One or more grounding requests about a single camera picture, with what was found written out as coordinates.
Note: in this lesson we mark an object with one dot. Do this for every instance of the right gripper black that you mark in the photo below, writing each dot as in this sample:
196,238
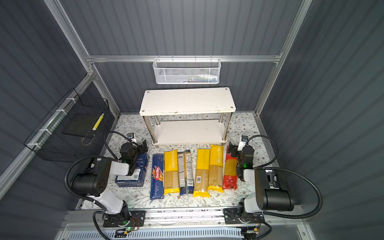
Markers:
234,150

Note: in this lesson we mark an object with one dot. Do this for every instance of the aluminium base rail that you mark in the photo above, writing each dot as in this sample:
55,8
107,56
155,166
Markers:
161,218

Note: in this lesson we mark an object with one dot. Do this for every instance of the yellow marker pen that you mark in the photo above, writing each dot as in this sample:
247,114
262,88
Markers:
98,122

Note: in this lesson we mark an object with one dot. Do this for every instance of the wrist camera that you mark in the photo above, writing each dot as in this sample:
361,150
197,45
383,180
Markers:
243,141
132,138

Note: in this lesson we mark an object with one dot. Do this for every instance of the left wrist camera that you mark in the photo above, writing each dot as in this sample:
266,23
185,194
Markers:
132,138

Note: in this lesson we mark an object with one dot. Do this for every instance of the red spaghetti bag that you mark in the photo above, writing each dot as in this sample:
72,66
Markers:
230,173

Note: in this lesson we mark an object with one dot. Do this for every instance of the dark blue pasta box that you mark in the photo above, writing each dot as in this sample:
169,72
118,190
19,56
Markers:
137,179

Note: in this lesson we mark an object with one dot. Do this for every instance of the white two-tier shelf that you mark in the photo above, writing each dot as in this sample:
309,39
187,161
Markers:
182,102

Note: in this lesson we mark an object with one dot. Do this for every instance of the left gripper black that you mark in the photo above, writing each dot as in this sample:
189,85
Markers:
141,147

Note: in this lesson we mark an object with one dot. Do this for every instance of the yellow spaghetti bag label up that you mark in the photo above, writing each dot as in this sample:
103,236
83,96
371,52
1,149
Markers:
202,174

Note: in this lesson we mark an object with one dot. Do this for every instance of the white wire mesh basket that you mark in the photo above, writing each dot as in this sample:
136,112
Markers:
166,73

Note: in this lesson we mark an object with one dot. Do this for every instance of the blue Barilla spaghetti box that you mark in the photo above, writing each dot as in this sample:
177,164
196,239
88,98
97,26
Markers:
157,177

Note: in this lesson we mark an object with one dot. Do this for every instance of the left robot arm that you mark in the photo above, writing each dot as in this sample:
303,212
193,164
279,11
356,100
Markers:
88,177

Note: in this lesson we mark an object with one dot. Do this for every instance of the clear blue spaghetti bag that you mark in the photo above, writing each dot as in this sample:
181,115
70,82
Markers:
186,179

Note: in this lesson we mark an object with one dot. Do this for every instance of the yellow Pastatime spaghetti bag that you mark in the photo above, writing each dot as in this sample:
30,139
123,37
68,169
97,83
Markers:
171,173

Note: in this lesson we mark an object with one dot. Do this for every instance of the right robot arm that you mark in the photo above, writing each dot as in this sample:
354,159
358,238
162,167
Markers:
273,194

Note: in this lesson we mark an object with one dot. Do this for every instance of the black wire basket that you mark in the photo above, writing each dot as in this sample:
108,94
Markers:
67,135

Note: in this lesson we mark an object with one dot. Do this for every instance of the pens in white basket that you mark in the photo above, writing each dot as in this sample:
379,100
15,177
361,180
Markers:
203,79

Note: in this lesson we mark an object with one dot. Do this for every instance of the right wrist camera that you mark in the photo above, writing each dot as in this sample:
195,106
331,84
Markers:
243,141

